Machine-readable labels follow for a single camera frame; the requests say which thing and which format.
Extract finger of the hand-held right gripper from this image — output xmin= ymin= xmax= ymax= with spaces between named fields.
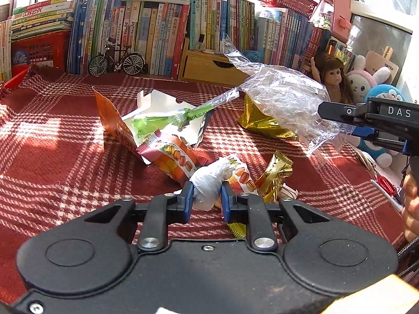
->
xmin=318 ymin=101 xmax=369 ymax=126
xmin=351 ymin=127 xmax=410 ymax=154

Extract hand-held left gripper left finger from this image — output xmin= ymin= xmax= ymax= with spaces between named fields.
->
xmin=83 ymin=181 xmax=195 ymax=253

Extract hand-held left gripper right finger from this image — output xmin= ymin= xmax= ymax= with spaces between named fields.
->
xmin=221 ymin=181 xmax=332 ymax=254

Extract white tissue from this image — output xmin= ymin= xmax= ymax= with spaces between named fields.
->
xmin=190 ymin=157 xmax=235 ymax=212

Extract large macaron print wrapper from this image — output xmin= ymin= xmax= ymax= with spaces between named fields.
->
xmin=136 ymin=131 xmax=204 ymax=184

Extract gold candy wrapper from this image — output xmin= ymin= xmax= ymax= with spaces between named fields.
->
xmin=253 ymin=150 xmax=294 ymax=204

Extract clear plastic bag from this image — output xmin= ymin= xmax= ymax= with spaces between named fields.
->
xmin=222 ymin=41 xmax=353 ymax=171

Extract gold foil bag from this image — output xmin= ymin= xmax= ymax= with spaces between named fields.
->
xmin=237 ymin=94 xmax=300 ymax=142

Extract green clear plastic wrapper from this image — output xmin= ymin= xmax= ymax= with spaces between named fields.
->
xmin=131 ymin=87 xmax=241 ymax=140

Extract orange and white paper carton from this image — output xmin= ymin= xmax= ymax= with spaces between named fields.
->
xmin=93 ymin=86 xmax=215 ymax=165

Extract person's right hand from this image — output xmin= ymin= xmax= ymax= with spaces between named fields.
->
xmin=402 ymin=169 xmax=419 ymax=243

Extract blue cat plush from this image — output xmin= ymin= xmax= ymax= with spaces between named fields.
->
xmin=355 ymin=83 xmax=408 ymax=169

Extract white rabbit plush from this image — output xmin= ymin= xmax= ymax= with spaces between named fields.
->
xmin=345 ymin=54 xmax=393 ymax=104

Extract brown haired doll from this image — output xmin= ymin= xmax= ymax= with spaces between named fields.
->
xmin=309 ymin=52 xmax=355 ymax=106

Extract brown card with wooden clip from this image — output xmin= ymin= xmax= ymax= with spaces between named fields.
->
xmin=365 ymin=46 xmax=400 ymax=86

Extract red scissors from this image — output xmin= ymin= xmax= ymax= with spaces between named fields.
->
xmin=376 ymin=175 xmax=402 ymax=197

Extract white pen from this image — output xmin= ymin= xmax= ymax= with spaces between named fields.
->
xmin=370 ymin=179 xmax=405 ymax=214

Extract pink clear plastic case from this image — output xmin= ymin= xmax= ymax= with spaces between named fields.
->
xmin=309 ymin=0 xmax=353 ymax=44

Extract red plaid blanket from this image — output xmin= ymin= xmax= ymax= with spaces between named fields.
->
xmin=0 ymin=65 xmax=407 ymax=303

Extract wooden drawer box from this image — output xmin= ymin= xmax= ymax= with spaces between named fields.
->
xmin=178 ymin=37 xmax=253 ymax=88

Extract miniature bicycle model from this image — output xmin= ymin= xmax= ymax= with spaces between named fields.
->
xmin=88 ymin=37 xmax=148 ymax=78

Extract row of upright books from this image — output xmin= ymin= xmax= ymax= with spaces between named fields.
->
xmin=67 ymin=0 xmax=332 ymax=80

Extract red plastic crate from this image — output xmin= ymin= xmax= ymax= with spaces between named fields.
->
xmin=11 ymin=29 xmax=71 ymax=76

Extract stack of flat books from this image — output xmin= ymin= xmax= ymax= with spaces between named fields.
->
xmin=11 ymin=0 xmax=78 ymax=42

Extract white cord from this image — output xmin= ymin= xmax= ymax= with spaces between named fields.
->
xmin=355 ymin=148 xmax=378 ymax=175

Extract black braided cable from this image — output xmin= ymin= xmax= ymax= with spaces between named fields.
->
xmin=397 ymin=234 xmax=419 ymax=284

